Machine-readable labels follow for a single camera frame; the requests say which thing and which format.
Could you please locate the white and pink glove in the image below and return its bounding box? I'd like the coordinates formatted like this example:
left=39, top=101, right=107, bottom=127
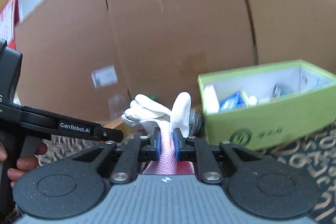
left=121, top=92, right=194, bottom=175

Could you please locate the person's left hand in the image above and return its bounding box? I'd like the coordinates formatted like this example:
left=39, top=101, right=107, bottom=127
left=7, top=143, right=47, bottom=188

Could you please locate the clear plastic jar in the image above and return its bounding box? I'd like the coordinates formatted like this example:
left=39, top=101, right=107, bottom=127
left=108, top=94, right=128, bottom=120

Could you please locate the blue card box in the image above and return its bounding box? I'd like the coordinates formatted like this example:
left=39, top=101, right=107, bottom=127
left=219, top=90, right=249, bottom=112

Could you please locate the white shipping label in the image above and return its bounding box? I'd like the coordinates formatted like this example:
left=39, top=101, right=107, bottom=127
left=91, top=65, right=118, bottom=88

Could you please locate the lime green storage box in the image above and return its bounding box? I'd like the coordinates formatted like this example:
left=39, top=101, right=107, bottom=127
left=198, top=60, right=335, bottom=150

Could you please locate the large brown cardboard box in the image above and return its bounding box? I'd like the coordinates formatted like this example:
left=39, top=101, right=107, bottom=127
left=15, top=0, right=335, bottom=122

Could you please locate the black patterned mat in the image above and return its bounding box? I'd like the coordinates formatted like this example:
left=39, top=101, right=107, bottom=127
left=0, top=123, right=336, bottom=224

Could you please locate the steel wire brush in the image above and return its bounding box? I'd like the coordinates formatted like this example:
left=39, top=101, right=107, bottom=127
left=189, top=109, right=206, bottom=138

